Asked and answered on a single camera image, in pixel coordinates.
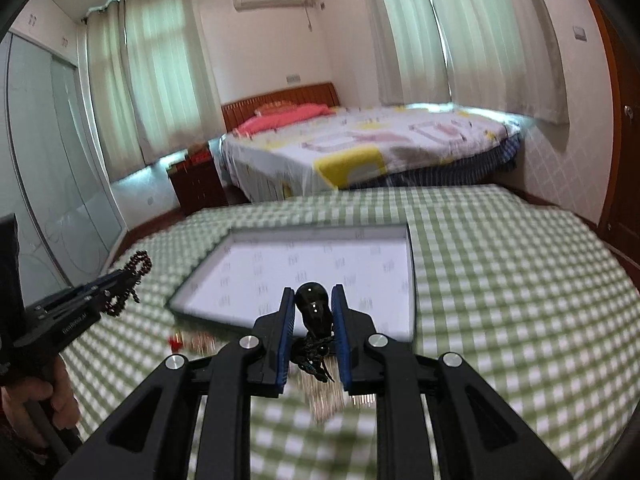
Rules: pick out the pink pillow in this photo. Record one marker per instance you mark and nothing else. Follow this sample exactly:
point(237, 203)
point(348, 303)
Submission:
point(283, 118)

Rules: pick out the gold pearl flower brooch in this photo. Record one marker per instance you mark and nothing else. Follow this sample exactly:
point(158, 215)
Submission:
point(326, 399)

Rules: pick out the brown wooden door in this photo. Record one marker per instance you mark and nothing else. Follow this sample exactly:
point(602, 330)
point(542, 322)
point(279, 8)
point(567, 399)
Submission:
point(619, 223)

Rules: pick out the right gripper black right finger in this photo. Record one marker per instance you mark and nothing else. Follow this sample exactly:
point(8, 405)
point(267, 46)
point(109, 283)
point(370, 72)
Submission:
point(435, 418)

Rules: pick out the red knot tassel charm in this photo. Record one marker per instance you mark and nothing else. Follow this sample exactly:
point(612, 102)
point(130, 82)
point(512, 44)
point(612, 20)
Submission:
point(176, 343)

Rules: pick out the wall light switch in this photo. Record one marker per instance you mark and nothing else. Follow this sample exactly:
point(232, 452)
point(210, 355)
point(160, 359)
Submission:
point(579, 33)

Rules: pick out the left white curtain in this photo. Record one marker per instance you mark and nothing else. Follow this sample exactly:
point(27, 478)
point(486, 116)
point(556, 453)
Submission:
point(153, 92)

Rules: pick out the green white-lined jewelry tray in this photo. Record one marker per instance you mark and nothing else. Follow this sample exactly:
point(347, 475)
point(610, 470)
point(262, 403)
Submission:
point(244, 276)

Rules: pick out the wooden headboard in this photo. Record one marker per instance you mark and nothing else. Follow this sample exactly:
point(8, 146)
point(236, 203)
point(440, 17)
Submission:
point(235, 113)

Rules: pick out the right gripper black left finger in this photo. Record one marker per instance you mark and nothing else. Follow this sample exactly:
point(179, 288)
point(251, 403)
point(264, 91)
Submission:
point(186, 408)

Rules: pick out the white curtain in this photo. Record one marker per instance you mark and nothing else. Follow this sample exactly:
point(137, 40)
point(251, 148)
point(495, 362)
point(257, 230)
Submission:
point(499, 55)
point(153, 92)

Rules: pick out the person's left hand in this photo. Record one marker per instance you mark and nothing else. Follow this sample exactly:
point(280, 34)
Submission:
point(53, 388)

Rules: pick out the dark wooden nightstand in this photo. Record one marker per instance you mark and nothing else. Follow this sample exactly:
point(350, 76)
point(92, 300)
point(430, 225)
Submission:
point(196, 181)

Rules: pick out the bed with patterned sheet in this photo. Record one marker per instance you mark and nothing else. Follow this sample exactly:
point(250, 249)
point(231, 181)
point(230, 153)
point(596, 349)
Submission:
point(414, 145)

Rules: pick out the right white curtain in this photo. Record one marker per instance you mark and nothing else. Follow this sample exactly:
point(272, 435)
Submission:
point(499, 55)

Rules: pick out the green checkered tablecloth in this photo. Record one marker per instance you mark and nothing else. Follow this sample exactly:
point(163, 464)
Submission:
point(528, 295)

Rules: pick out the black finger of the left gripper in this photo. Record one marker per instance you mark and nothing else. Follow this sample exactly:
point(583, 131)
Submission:
point(78, 312)
point(113, 284)

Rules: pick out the glass wardrobe door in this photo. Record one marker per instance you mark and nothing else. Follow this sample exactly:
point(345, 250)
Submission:
point(68, 226)

